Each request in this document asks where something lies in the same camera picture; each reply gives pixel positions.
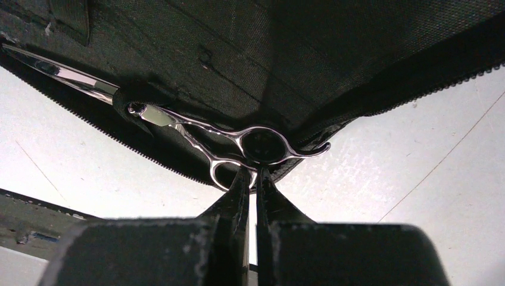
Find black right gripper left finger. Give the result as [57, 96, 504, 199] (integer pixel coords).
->
[39, 169, 251, 285]

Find silver cutting scissors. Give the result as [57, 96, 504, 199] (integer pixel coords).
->
[2, 43, 331, 191]

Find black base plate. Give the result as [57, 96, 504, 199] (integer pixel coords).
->
[1, 189, 99, 260]

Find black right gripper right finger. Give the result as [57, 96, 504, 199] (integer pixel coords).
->
[256, 168, 449, 285]

